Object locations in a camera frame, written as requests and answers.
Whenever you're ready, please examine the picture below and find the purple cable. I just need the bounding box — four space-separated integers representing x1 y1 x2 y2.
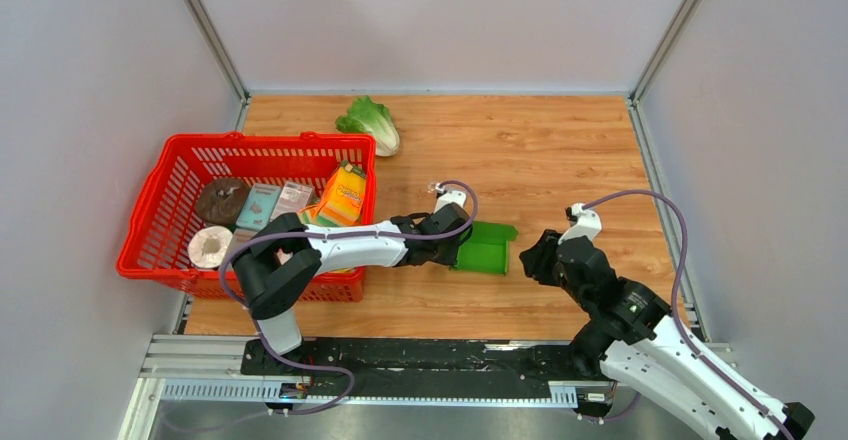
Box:
218 180 480 417
576 189 796 440

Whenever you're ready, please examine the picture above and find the green paper box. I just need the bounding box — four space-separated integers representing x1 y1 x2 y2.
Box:
454 221 518 275

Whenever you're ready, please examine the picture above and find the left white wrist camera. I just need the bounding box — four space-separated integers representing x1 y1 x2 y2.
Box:
429 182 467 212

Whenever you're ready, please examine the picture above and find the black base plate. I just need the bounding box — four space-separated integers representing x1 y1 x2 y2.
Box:
240 337 610 400

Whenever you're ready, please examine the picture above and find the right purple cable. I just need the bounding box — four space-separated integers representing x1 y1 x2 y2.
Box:
576 189 796 440

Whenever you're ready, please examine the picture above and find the pink small box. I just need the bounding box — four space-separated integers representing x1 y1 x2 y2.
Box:
270 181 316 220

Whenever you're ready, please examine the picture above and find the brown round bread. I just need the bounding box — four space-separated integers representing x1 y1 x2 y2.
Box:
194 177 250 226

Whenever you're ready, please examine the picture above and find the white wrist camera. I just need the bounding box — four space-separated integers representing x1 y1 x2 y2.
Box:
559 203 602 243
429 182 467 212

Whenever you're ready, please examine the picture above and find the teal small box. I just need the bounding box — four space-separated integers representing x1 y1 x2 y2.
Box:
236 183 282 231

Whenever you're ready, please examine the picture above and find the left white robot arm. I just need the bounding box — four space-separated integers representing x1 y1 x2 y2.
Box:
221 203 473 375

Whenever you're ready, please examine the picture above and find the grey pink flat box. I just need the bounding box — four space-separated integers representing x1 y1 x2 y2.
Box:
224 228 256 257

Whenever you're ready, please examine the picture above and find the white toilet paper roll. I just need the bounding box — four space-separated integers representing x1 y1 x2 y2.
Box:
186 226 233 270

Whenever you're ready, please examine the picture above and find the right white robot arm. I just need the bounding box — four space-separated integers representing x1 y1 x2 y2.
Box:
519 230 815 439

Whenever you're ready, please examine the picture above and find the green lettuce head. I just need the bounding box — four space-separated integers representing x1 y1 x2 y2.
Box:
335 96 400 157

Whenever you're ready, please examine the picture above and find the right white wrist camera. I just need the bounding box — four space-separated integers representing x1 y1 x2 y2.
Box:
559 203 602 243

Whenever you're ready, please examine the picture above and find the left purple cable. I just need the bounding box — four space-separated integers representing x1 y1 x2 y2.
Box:
218 180 480 417

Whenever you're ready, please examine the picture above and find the orange yellow carton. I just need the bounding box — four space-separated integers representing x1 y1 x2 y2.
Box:
313 161 367 227

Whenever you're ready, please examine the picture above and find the red plastic basket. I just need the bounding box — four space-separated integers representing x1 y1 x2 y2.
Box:
116 132 377 300

